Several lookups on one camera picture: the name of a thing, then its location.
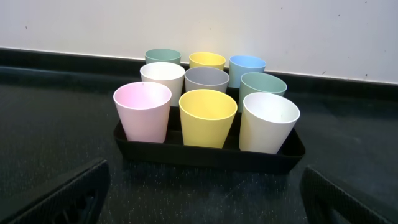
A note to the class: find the white cup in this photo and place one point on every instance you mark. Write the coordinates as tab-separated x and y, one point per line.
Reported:
164	75

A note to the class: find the grey cup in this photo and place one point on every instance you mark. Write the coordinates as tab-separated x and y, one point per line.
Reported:
206	78

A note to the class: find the yellow cup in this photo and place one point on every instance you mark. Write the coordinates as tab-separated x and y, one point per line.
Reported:
206	60
205	125

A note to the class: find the pink cup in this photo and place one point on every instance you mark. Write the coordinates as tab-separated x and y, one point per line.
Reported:
141	119

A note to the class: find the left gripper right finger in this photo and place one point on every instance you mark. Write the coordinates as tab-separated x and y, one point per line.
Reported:
329	202

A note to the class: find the black tray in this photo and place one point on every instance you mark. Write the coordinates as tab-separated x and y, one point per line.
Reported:
202	160

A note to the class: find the green cup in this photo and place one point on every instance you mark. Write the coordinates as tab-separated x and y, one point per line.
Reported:
261	82
161	56

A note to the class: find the blue cup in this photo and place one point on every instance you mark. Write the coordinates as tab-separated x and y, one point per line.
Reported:
245	67

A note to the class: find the cream cup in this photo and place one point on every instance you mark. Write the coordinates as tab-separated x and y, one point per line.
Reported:
267	130

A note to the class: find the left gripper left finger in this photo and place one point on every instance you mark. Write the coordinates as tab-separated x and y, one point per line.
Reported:
71	199

